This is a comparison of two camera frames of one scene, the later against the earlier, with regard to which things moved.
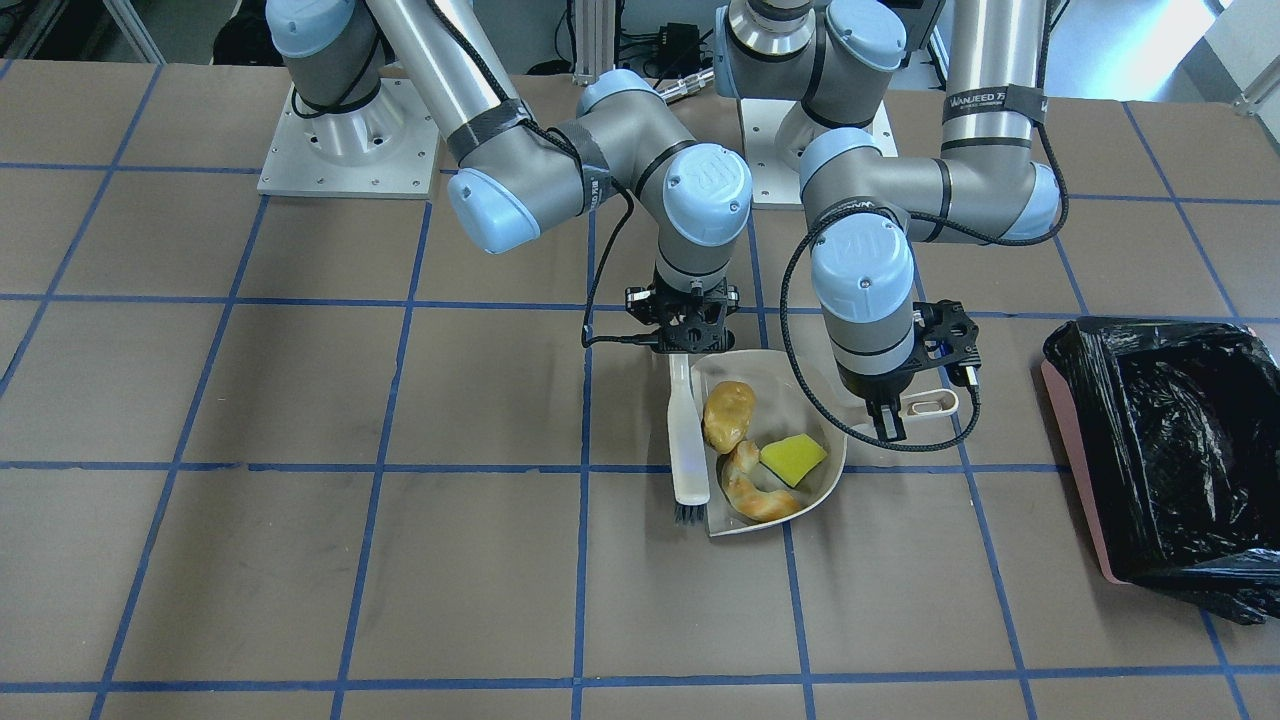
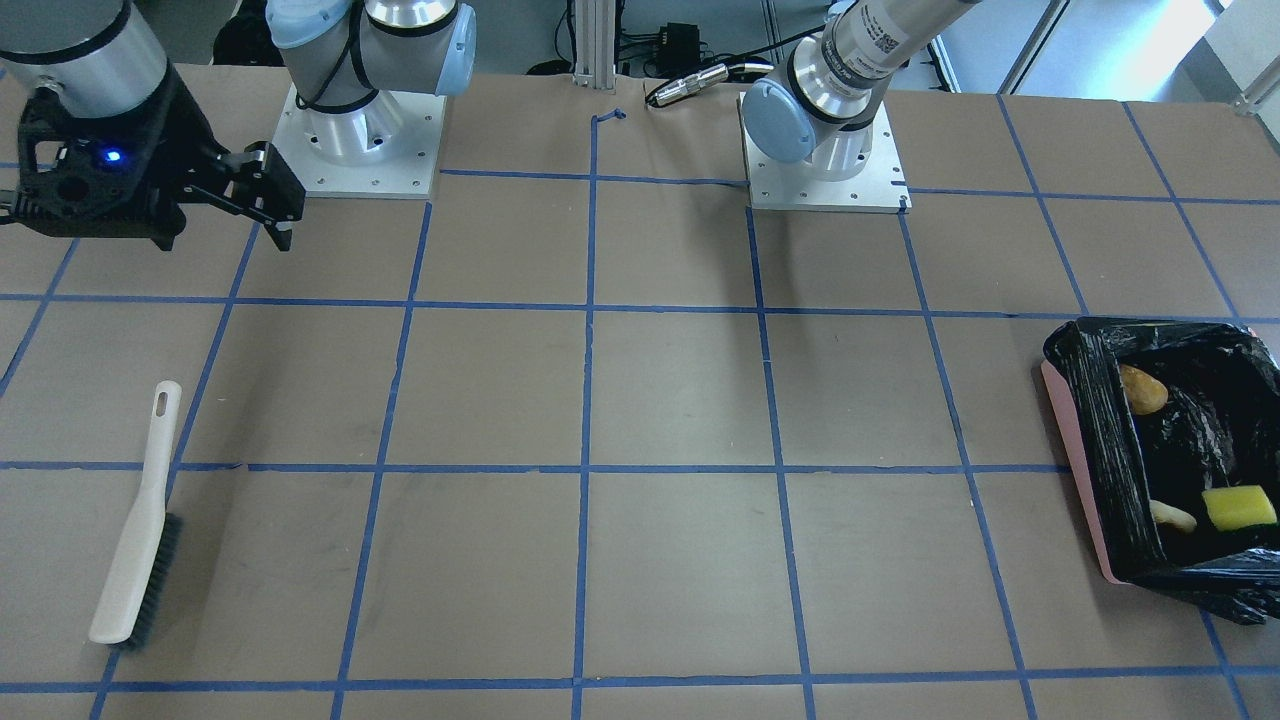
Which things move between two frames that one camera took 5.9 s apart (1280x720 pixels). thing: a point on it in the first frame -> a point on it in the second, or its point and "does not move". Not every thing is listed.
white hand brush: [688, 473] -> [131, 610]
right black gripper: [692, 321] -> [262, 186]
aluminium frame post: [595, 40] does not move
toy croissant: [745, 494] -> [1179, 519]
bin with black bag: [1175, 427] does not move
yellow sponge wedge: [792, 458] -> [1233, 507]
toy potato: [727, 414] -> [1145, 395]
